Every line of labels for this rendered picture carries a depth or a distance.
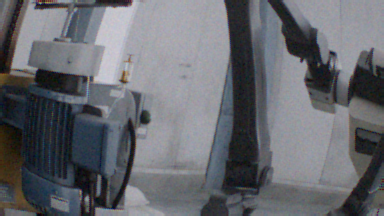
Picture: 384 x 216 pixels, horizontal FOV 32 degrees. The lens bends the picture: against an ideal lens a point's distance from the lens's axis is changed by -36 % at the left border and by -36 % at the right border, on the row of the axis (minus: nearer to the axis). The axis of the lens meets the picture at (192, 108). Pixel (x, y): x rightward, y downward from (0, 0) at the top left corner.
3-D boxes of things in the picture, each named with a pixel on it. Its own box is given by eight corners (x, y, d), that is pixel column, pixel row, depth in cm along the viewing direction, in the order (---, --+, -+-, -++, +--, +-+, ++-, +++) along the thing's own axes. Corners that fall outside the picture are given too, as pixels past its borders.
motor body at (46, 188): (93, 227, 148) (102, 98, 147) (53, 223, 135) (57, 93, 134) (45, 200, 156) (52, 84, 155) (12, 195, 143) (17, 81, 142)
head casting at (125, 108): (126, 210, 194) (145, 76, 193) (70, 204, 173) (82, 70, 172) (47, 170, 210) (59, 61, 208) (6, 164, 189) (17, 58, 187)
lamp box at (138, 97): (146, 140, 197) (154, 94, 197) (134, 138, 193) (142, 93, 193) (118, 131, 201) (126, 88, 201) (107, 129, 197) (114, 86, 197)
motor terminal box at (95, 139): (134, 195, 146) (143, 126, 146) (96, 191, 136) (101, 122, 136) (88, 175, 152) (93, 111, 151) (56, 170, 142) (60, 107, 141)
